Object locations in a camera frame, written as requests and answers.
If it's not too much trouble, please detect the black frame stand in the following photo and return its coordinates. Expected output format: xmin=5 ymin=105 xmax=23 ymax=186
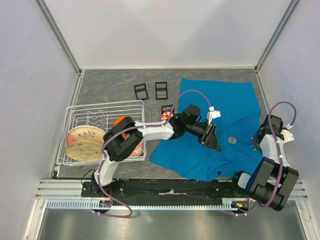
xmin=155 ymin=81 xmax=168 ymax=100
xmin=133 ymin=83 xmax=149 ymax=101
xmin=161 ymin=104 xmax=174 ymax=113

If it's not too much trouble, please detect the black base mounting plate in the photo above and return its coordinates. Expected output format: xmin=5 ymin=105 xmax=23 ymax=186
xmin=81 ymin=178 xmax=247 ymax=200

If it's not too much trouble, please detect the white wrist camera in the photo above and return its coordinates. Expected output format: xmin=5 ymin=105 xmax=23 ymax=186
xmin=280 ymin=124 xmax=295 ymax=143
xmin=206 ymin=106 xmax=222 ymax=124

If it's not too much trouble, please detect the cream floral plate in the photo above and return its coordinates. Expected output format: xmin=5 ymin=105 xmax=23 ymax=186
xmin=64 ymin=141 xmax=103 ymax=162

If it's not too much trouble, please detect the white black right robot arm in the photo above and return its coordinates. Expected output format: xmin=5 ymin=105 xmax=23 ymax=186
xmin=229 ymin=115 xmax=299 ymax=212

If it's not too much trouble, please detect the round silver badge brooch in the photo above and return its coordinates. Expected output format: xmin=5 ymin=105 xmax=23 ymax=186
xmin=228 ymin=136 xmax=237 ymax=145

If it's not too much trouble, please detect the orange bowl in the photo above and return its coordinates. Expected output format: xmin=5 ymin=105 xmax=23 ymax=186
xmin=113 ymin=116 xmax=126 ymax=126

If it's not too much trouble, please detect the pink flower smiley brooch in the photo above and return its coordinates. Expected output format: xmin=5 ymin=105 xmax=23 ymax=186
xmin=161 ymin=111 xmax=173 ymax=121

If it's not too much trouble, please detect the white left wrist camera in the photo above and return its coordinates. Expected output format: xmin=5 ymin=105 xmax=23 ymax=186
xmin=206 ymin=106 xmax=222 ymax=124

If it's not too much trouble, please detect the pink beige floral plate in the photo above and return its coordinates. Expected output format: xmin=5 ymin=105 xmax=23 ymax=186
xmin=65 ymin=125 xmax=106 ymax=146

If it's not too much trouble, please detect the white wire dish rack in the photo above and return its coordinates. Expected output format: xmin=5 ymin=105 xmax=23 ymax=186
xmin=56 ymin=100 xmax=145 ymax=166

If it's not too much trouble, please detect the blue t-shirt garment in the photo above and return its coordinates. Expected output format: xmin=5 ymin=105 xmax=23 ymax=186
xmin=150 ymin=78 xmax=263 ymax=182

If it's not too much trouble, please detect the white red patterned bowl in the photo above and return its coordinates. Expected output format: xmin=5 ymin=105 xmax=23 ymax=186
xmin=130 ymin=142 xmax=144 ymax=157

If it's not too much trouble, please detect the black frame stand left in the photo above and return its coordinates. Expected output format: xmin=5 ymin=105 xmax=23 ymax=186
xmin=133 ymin=83 xmax=149 ymax=101

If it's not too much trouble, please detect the black frame stand near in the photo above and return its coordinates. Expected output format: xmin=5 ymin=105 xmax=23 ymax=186
xmin=161 ymin=104 xmax=174 ymax=113

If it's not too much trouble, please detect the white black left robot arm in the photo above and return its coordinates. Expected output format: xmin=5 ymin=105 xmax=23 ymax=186
xmin=91 ymin=104 xmax=222 ymax=197

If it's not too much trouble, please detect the black frame stand middle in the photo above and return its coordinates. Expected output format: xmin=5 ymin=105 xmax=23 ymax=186
xmin=155 ymin=81 xmax=168 ymax=100

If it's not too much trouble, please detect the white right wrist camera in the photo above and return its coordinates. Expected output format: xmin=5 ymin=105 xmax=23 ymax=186
xmin=280 ymin=124 xmax=295 ymax=143

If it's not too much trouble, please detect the slotted cable duct rail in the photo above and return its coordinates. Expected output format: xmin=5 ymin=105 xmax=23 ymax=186
xmin=46 ymin=199 xmax=238 ymax=211

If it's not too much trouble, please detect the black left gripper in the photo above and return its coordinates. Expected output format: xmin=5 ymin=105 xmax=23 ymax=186
xmin=184 ymin=122 xmax=221 ymax=153

